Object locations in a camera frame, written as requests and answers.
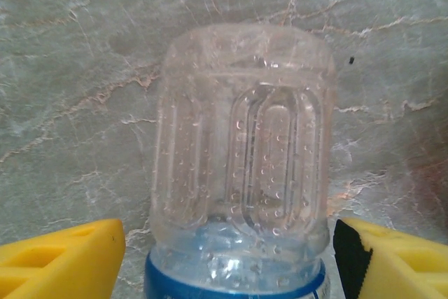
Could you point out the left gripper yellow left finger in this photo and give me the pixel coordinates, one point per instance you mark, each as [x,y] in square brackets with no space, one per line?
[52,264]

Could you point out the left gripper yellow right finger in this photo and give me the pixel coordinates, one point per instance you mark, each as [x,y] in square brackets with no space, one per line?
[402,267]

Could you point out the clear water bottle blue label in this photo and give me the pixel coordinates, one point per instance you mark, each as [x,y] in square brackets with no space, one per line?
[241,138]

